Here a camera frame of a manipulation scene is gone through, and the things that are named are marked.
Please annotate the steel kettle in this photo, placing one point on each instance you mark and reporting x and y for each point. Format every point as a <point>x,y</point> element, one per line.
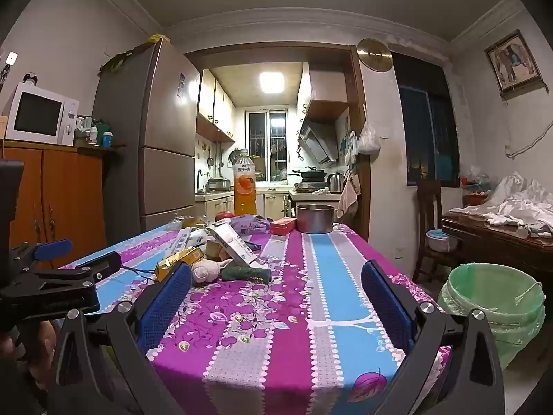
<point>336,183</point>

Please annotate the person's left hand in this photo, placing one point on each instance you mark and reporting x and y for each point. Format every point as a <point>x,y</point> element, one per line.
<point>45,341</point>

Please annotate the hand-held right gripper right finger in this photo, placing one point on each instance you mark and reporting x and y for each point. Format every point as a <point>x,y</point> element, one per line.
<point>384,307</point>

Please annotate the white gloves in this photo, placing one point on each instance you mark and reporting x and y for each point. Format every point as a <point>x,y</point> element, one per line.
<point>497,218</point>

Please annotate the steel pot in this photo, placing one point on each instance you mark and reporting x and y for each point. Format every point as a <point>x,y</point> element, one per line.
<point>315,220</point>

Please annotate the purple striped floral tablecloth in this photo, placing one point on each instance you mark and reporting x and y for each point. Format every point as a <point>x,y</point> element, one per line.
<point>293,311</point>

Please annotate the bin with green plastic bag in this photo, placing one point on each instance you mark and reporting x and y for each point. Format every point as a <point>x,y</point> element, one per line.
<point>510,324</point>

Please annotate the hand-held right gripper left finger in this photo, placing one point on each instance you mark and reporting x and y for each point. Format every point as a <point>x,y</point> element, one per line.
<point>166,307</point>

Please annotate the round golden wall disc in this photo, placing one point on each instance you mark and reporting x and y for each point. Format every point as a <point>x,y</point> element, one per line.
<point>373,54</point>

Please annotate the grey green cloth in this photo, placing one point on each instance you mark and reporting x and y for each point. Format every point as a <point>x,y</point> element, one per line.
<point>533,228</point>

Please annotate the white microwave oven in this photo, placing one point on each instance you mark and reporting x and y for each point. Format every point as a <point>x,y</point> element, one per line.
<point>39,114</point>

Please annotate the green yellow bundle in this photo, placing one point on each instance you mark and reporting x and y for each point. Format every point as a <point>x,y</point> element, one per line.
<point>125,54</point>

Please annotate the red basin with clutter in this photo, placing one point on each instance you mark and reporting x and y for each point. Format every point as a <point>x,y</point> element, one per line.
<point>475,199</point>

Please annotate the blue and white basin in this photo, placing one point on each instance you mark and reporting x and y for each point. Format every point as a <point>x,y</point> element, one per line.
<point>440,242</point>

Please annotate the dark wooden dining table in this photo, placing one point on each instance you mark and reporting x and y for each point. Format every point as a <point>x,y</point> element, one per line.
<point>488,242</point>

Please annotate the hanging pink towel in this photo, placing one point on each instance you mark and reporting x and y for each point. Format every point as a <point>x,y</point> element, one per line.
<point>348,199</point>

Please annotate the red apple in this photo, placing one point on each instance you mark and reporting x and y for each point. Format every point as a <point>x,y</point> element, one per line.
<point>223,216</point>

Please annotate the blue printed carton box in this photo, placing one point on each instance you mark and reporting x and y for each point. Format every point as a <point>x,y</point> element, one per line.
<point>235,244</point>

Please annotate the steel range hood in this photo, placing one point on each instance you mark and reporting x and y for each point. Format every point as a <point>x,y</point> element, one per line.
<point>317,140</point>

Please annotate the dark wooden chair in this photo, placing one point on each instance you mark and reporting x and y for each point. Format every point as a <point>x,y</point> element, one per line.
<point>427,207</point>

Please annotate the white wall outlet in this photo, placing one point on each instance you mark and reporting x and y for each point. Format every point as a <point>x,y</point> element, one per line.
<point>402,251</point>

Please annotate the grey refrigerator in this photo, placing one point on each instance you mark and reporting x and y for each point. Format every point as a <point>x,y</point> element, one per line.
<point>164,138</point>

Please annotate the purple plastic bag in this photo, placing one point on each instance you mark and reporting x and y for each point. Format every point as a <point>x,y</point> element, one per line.
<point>250,224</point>

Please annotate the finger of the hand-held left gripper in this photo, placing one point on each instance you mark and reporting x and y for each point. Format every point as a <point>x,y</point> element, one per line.
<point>99,263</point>
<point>54,248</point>

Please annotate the dark room window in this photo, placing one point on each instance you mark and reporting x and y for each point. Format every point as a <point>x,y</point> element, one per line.
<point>425,138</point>

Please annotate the hanging white plastic bag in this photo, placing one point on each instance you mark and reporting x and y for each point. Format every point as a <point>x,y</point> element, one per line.
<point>368,140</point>

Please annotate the orange juice bottle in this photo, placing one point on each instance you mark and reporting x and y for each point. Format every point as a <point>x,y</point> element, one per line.
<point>245,186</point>

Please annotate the white crumpled sheet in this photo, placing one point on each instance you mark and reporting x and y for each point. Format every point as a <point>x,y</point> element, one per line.
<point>527,199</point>

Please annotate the cabinet above range hood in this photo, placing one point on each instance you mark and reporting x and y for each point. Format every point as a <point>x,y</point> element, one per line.
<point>324,86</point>

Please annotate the red box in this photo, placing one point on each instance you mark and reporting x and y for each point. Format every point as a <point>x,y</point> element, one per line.
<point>283,226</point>

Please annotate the gold foil packet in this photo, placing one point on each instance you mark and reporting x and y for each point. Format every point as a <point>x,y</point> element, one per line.
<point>173,264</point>

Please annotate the framed elephant picture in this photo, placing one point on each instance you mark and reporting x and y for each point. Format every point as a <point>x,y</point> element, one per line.
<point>513,62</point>

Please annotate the black wok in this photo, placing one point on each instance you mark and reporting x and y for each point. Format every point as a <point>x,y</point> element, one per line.
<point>313,175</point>

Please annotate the barred kitchen window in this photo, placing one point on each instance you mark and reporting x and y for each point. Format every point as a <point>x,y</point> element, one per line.
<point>263,134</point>

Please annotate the orange wooden cabinet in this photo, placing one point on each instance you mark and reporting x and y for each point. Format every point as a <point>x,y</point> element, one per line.
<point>65,199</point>

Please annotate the dark green rolled cloth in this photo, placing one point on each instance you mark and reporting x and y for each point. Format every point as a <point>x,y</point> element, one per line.
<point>246,274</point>

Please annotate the square ceiling light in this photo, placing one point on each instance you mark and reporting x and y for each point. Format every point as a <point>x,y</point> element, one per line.
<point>272,82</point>

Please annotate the white packet with blue print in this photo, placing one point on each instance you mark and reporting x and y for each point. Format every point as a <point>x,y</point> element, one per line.
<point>192,240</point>

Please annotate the clear bag with food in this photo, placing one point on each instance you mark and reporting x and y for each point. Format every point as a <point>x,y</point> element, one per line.
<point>190,222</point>

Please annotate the small white wall device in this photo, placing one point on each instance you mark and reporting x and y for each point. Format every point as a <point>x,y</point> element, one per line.
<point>11,57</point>

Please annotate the kitchen counter with cabinets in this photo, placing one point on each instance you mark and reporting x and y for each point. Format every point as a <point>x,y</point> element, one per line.
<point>211,205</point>

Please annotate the beige ball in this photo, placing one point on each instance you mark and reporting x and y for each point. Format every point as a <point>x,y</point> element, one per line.
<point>205,271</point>

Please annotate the cream wall cabinets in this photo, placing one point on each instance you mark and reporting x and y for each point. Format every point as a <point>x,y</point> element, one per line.
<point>211,103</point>

